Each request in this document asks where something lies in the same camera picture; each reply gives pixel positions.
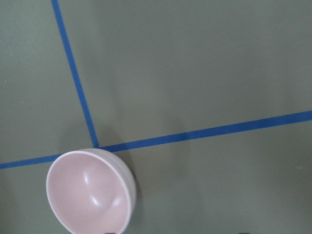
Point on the pink bowl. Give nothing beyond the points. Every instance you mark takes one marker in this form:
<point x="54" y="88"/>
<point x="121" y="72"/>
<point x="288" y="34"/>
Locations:
<point x="91" y="191"/>

